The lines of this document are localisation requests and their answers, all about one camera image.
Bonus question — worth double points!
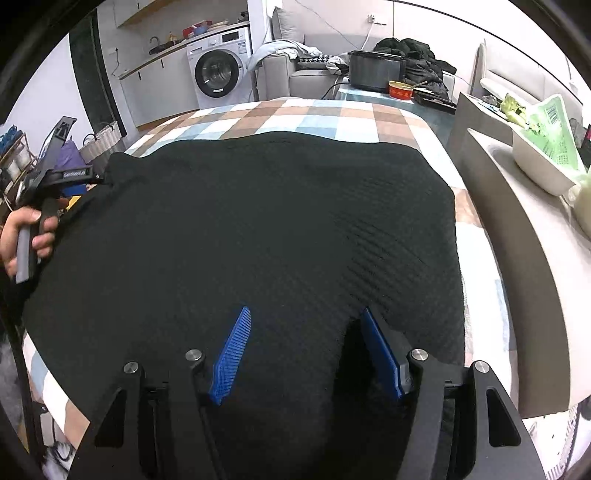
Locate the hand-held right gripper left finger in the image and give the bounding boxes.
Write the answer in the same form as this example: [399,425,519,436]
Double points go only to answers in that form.
[69,305,253,480]

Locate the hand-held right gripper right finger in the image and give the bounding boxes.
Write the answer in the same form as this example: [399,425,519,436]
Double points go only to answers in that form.
[360,307,546,480]

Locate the black knit sweater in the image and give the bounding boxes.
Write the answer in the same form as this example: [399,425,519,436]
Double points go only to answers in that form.
[21,131,467,480]

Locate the pile of black clothes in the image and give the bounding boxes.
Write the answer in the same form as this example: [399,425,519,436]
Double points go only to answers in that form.
[372,37,458,100]

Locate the person's left hand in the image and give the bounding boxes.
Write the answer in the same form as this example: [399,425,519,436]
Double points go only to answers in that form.
[0,208,61,280]

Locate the purple bag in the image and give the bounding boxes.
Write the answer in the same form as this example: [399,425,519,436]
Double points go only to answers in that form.
[55,138,89,198]

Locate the storage rack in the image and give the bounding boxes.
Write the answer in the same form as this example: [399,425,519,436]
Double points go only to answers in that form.
[0,124,38,204]

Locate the white kitchen cabinets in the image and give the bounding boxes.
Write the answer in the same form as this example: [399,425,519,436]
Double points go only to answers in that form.
[119,46,199,127]

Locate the white washing machine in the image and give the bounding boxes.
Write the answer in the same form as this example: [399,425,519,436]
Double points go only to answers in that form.
[187,28,257,110]

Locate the kitchen counter with sink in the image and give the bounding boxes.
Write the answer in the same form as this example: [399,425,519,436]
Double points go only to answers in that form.
[117,21,250,81]

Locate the beige bed headboard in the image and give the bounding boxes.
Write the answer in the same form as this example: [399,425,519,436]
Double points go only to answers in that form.
[445,39,591,418]

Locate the grey sofa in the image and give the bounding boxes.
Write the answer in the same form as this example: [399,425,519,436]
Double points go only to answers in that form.
[256,7,352,100]

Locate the light grey cloth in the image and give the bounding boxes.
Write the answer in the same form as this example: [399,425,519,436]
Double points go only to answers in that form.
[247,41,319,71]

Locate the checkered blanket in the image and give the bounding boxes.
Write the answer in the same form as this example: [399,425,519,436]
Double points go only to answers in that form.
[21,98,518,416]

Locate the white tray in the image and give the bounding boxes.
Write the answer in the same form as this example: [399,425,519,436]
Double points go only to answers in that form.
[512,95,590,197]

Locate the black white checkered pillow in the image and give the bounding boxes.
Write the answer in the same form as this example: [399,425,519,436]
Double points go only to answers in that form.
[298,52,343,66]

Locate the black tray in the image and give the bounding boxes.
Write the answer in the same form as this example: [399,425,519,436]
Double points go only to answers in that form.
[412,90,458,114]

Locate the crumpled green wrapper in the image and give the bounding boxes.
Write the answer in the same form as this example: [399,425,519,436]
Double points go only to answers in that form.
[501,93,529,125]

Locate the green plastic packet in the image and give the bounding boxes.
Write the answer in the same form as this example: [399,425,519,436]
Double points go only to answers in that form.
[526,95,587,174]

